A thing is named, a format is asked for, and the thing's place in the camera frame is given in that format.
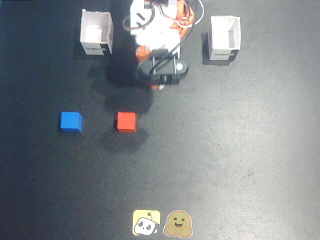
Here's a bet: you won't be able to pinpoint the white gripper orange servo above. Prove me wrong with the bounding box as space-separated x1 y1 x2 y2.
134 32 183 91

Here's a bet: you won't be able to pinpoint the red cube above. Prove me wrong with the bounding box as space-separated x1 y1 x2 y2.
113 111 137 134

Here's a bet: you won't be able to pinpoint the blue cube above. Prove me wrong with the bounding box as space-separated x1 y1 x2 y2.
59 111 83 133

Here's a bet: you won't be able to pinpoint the orange robot base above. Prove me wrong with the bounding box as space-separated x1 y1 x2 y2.
169 1 196 40

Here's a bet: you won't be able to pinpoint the white cardboard box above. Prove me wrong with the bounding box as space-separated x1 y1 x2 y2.
206 15 242 62
79 8 115 56

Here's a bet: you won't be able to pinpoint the yellow robot face sticker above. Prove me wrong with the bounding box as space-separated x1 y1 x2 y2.
132 209 162 237

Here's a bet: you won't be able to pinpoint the hugging face emoji sticker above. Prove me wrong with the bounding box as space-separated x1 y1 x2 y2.
162 209 194 238

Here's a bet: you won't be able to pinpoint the black camera cable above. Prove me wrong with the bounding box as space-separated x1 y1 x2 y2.
149 0 201 76

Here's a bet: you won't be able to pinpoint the white servo wire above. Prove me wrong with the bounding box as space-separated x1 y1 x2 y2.
191 0 206 26

